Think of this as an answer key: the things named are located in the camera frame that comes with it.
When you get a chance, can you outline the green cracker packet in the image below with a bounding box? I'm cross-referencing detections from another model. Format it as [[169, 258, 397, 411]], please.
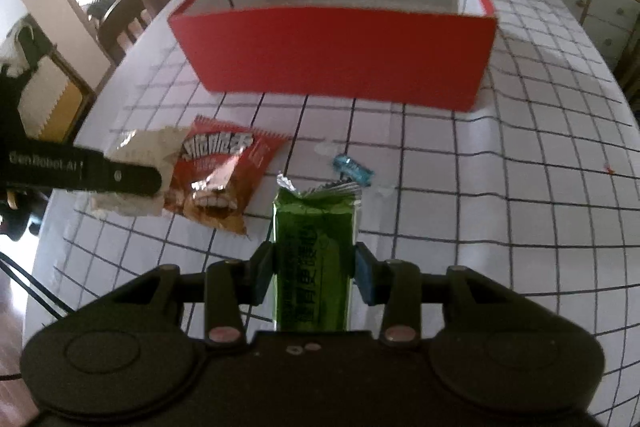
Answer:
[[272, 174, 361, 333]]

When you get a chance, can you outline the blue wrapped candy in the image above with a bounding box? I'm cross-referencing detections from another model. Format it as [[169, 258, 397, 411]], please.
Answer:
[[332, 154, 374, 187]]

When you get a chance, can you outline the white patterned snack packet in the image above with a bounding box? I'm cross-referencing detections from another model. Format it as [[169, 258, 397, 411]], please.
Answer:
[[90, 127, 188, 217]]

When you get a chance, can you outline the red cardboard box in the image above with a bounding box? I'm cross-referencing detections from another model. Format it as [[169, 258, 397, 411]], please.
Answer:
[[168, 0, 498, 112]]

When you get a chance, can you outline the white grid tablecloth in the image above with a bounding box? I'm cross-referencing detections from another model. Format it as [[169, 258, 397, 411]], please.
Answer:
[[34, 0, 639, 426]]

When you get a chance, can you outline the red snack bag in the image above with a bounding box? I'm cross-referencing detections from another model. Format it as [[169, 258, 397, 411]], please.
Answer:
[[164, 115, 291, 235]]

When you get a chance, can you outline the wooden chair brown cushion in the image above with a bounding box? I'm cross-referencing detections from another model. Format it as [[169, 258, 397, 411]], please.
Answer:
[[98, 0, 170, 64]]

